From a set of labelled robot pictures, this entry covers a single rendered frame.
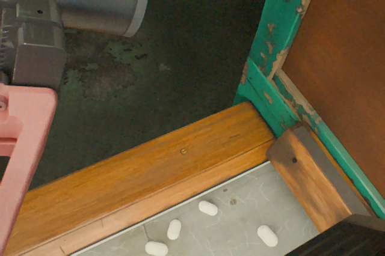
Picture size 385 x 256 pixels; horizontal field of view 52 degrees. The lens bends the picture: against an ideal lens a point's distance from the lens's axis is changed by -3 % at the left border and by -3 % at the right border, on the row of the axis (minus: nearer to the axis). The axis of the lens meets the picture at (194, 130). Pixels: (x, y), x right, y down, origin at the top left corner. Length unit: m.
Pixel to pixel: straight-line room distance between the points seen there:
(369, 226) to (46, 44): 0.26
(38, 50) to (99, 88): 1.55
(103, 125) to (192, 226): 1.01
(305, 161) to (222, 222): 0.17
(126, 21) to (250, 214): 0.47
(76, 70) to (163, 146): 1.15
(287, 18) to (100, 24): 0.38
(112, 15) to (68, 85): 1.48
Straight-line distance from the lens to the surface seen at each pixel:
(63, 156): 1.56
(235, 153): 0.69
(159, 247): 0.62
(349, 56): 0.55
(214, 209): 0.65
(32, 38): 0.17
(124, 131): 1.59
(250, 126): 0.72
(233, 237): 0.66
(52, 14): 0.18
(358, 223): 0.34
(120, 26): 0.28
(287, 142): 0.63
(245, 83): 0.76
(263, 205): 0.69
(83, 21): 0.27
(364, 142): 0.59
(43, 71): 0.18
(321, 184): 0.61
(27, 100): 0.18
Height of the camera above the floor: 1.36
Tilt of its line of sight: 58 degrees down
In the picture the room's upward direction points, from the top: 12 degrees clockwise
